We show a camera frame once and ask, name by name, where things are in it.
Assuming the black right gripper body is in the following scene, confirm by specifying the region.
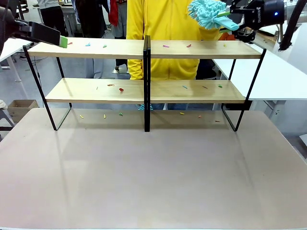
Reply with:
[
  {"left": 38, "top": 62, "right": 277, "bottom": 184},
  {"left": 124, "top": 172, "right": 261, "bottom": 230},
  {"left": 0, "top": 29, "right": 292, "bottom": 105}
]
[{"left": 248, "top": 0, "right": 285, "bottom": 31}]

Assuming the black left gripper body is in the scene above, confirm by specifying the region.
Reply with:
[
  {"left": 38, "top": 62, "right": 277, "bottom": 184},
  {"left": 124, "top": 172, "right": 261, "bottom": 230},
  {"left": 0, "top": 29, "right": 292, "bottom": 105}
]
[{"left": 0, "top": 6, "right": 33, "bottom": 56}]

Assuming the person in black trousers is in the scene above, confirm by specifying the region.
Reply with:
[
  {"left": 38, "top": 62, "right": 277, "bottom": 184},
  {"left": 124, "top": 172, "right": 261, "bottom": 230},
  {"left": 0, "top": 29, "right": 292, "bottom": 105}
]
[{"left": 36, "top": 0, "right": 67, "bottom": 37}]

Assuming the person in orange trousers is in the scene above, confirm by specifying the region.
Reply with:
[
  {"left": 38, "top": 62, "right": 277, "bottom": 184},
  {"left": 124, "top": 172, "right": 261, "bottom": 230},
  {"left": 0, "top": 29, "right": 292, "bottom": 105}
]
[{"left": 219, "top": 32, "right": 235, "bottom": 41}]

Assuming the small white table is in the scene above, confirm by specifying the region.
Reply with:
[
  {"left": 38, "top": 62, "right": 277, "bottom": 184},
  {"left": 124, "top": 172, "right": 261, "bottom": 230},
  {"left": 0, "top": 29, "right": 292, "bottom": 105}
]
[{"left": 0, "top": 37, "right": 33, "bottom": 82}]

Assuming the grey workbench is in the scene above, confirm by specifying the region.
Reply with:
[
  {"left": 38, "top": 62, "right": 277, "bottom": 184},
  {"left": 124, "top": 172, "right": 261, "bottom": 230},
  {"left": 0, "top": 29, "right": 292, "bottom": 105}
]
[{"left": 59, "top": 4, "right": 78, "bottom": 37}]

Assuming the large white table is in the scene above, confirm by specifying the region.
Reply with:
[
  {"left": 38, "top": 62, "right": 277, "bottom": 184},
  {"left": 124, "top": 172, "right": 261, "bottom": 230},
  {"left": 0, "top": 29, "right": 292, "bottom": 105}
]
[{"left": 212, "top": 23, "right": 307, "bottom": 101}]

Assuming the person in dark coat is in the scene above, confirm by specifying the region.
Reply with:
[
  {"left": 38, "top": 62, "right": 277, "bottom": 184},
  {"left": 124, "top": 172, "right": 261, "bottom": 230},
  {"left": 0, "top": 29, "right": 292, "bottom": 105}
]
[{"left": 75, "top": 0, "right": 108, "bottom": 39}]

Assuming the red hanging garment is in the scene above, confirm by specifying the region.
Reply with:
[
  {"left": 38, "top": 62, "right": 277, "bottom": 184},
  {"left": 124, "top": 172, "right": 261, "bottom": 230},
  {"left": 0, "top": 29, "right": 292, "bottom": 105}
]
[{"left": 107, "top": 0, "right": 119, "bottom": 27}]

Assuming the person in yellow hoodie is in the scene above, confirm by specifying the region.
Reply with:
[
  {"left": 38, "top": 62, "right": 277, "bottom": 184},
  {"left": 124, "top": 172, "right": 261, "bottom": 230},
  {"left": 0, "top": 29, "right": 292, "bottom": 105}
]
[{"left": 126, "top": 0, "right": 229, "bottom": 111}]

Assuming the brown cardboard box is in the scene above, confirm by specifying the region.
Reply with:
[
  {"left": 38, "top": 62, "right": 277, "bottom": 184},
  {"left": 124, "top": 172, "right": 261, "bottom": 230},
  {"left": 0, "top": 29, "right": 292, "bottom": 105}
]
[{"left": 7, "top": 99, "right": 39, "bottom": 124}]

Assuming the grey chair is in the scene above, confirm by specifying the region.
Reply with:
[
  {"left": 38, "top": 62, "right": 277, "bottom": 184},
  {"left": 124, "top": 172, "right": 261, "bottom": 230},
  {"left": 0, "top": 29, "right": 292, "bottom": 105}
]
[{"left": 0, "top": 100, "right": 15, "bottom": 140}]

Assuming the black metal wooden shelf rack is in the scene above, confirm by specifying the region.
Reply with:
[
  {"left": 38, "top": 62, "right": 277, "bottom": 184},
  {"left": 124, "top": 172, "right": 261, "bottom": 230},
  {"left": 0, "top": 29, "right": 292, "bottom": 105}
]
[{"left": 23, "top": 35, "right": 267, "bottom": 132}]

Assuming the black corrugated cable hose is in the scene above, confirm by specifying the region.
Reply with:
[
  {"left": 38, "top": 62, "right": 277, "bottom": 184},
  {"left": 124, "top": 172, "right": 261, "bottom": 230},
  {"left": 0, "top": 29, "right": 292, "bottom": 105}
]
[{"left": 278, "top": 0, "right": 307, "bottom": 51}]

